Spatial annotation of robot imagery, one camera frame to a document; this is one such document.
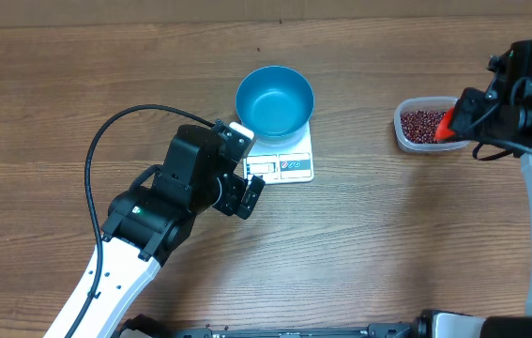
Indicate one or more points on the white digital kitchen scale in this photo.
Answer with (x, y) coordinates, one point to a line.
(288, 160)

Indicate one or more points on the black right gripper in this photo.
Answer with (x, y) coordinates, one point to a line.
(463, 115)

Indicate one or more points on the blue metal bowl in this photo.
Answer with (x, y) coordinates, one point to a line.
(275, 102)

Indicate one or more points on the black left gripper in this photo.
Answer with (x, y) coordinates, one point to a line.
(231, 205)

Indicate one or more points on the clear plastic container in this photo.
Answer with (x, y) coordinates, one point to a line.
(425, 103)

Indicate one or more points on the orange scoop with blue handle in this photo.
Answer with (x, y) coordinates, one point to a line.
(444, 133)

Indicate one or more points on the red beans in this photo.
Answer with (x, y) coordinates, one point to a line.
(419, 126)

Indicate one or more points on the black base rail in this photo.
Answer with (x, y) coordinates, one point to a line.
(430, 324)

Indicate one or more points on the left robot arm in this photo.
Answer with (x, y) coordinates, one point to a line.
(146, 223)

